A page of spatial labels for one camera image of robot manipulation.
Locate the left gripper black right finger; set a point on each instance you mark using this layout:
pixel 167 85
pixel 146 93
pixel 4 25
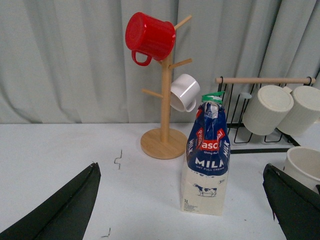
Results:
pixel 295 206

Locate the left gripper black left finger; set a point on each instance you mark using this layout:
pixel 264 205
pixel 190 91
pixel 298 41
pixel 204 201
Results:
pixel 63 216

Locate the cream mug with black handle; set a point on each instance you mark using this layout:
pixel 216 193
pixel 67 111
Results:
pixel 303 164

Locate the blue white milk carton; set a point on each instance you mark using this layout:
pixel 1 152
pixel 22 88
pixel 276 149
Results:
pixel 206 162

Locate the cream ribbed mug right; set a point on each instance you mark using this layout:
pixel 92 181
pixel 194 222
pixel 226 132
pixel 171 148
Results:
pixel 305 111

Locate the cream ribbed mug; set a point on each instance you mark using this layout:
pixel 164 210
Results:
pixel 267 109
pixel 305 111

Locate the cream ribbed mug left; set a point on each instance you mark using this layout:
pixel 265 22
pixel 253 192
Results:
pixel 267 109

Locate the wooden mug tree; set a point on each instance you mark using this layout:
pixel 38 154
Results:
pixel 165 143

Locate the grey curtain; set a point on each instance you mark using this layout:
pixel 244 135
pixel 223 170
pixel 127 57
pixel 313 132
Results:
pixel 66 61

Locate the white glossy mug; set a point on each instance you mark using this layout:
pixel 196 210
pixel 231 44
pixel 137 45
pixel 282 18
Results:
pixel 184 91

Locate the red mug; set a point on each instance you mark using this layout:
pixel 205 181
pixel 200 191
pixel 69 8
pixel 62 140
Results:
pixel 149 38

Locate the black wire mug rack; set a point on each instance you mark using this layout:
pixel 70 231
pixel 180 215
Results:
pixel 238 92

